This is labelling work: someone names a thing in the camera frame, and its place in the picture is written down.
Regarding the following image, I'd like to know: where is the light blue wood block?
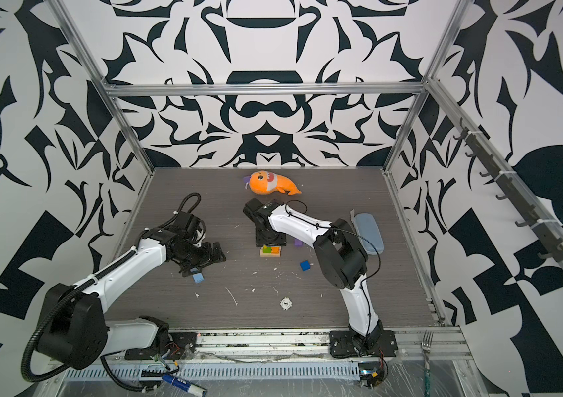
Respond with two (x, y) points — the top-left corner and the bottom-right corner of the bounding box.
(193, 273), (205, 284)

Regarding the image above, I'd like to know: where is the natural wood plank block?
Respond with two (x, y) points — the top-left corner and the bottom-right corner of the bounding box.
(260, 251), (281, 257)

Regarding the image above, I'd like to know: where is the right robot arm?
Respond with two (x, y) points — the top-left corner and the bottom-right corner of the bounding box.
(243, 198), (382, 347)

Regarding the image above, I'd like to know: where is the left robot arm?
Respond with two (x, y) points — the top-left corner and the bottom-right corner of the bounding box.
(20, 212), (226, 383)

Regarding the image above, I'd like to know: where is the orange plush fish toy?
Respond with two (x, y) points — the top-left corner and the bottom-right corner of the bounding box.
(244, 170), (301, 195)

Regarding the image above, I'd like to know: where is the white gear shaped piece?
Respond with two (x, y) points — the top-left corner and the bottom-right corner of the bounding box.
(280, 297), (293, 311)

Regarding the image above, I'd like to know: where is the grey blue pouch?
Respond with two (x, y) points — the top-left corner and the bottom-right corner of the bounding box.
(350, 210), (385, 256)

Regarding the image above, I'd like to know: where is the blue white marker pen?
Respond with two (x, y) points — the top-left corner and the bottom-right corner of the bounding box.
(162, 375), (207, 397)

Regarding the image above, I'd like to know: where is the small green circuit board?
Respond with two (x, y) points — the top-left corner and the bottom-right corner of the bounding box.
(358, 361), (388, 389)

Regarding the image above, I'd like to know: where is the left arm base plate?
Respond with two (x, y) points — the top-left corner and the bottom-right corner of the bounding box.
(124, 332), (198, 361)

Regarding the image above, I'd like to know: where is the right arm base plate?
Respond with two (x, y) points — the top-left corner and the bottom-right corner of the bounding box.
(329, 329), (398, 359)

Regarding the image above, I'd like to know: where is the silver fork green handle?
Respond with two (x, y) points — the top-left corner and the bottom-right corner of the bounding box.
(421, 331), (434, 397)

